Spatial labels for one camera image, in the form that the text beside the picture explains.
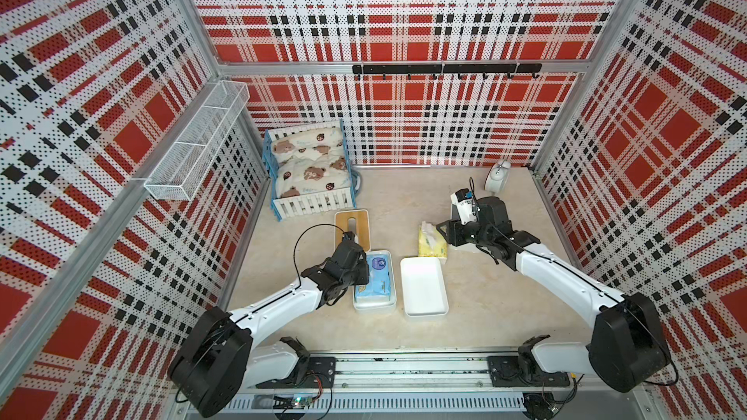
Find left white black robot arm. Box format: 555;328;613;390
167;231;370;418

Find wooden tissue box lid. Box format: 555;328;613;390
335;209;372;252

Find yellow tissue paper pack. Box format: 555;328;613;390
417;222;449;264

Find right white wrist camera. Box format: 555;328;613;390
451;189;479;225

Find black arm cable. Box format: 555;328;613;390
466;176;681;387
291;222;348;290

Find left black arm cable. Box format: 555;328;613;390
291;222;348;290

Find white wire mesh shelf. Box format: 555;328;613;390
144;81;249;201

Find white soap dispenser bottle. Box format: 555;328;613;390
484;159;512;196

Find black wall hook rail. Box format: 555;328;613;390
352;63;543;78

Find bear print pillow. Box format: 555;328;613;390
270;128;351;198

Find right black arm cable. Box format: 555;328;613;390
466;176;681;387

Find white tissue box base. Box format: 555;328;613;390
351;249;398;313
400;257;449;320

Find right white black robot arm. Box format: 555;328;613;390
437;189;674;393

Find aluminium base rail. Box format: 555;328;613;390
216;351;668;419

